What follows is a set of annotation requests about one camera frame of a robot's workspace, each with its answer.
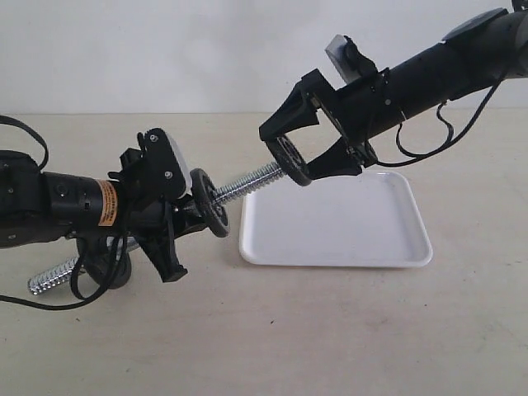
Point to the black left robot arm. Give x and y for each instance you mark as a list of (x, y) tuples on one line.
[(41, 207)]

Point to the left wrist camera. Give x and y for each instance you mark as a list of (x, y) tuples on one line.
[(156, 168)]

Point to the white plastic tray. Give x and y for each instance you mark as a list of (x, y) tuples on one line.
[(367, 221)]

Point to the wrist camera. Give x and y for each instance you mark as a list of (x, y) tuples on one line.
[(349, 62), (156, 168)]

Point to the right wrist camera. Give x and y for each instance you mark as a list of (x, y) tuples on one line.
[(349, 62)]

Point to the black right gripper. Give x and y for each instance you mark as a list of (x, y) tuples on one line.
[(359, 111)]

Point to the chrome dumbbell bar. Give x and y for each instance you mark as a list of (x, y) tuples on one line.
[(263, 176)]

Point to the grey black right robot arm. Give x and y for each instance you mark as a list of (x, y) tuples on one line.
[(477, 55)]

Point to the black weight plate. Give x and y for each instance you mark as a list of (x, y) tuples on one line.
[(103, 258), (213, 214), (290, 160)]

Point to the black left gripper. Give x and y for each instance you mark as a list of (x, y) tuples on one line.
[(151, 213)]

